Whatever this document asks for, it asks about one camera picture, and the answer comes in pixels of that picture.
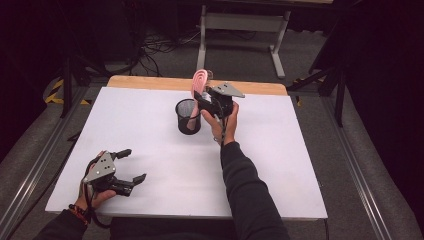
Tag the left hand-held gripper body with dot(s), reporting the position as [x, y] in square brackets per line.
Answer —
[101, 171]

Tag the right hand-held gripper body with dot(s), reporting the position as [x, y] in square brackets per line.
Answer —
[221, 100]

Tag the pink hairbrush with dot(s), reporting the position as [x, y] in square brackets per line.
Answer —
[199, 83]

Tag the black mesh pen holder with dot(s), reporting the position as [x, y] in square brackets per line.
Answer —
[187, 123]

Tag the person's left hand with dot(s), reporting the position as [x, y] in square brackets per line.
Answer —
[98, 198]

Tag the person's right hand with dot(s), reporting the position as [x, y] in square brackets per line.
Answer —
[220, 128]

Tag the white board table cover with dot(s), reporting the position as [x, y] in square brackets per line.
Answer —
[186, 173]

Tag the wooden table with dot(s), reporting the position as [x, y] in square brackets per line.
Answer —
[150, 83]

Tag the person's dark lap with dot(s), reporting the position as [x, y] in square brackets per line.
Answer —
[173, 230]

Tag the black metal stand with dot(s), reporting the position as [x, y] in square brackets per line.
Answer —
[333, 80]
[71, 83]

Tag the yellow and black floor tape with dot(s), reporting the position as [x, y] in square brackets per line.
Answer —
[55, 91]

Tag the aluminium floor rail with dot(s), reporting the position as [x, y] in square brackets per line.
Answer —
[36, 156]
[360, 180]

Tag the grey metal table frame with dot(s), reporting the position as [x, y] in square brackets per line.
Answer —
[243, 23]

